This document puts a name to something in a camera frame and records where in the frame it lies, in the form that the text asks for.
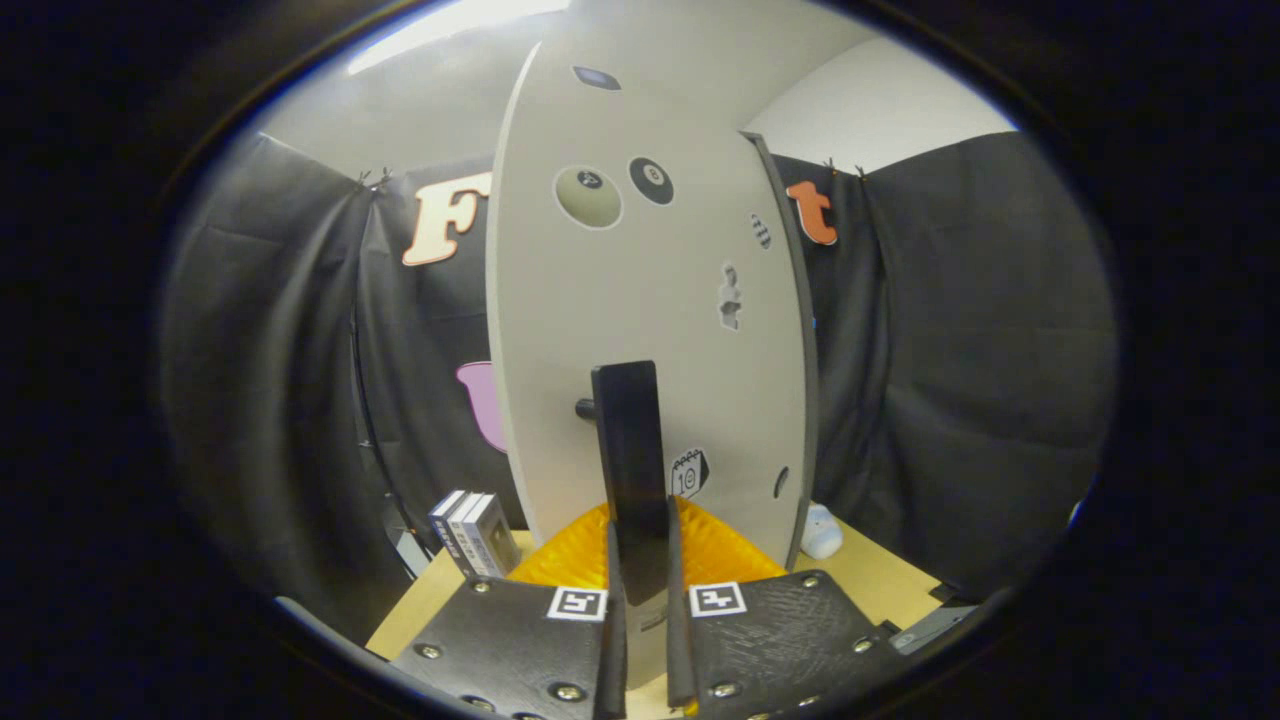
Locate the white cabinet door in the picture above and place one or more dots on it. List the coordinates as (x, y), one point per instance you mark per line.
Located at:
(650, 290)

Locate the white spine book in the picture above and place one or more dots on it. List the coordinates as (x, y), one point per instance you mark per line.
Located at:
(468, 535)

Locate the grey cover book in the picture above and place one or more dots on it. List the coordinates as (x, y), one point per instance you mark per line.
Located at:
(495, 540)

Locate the white rounded object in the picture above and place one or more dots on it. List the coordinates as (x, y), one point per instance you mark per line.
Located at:
(821, 533)

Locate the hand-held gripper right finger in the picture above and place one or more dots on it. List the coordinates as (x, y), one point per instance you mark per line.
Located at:
(680, 640)

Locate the black backdrop cloth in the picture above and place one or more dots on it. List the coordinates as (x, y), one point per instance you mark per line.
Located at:
(980, 380)

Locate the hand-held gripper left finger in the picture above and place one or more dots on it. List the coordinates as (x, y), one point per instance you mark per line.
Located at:
(612, 640)

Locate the grey cabinet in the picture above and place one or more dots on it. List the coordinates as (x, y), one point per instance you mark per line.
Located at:
(810, 380)

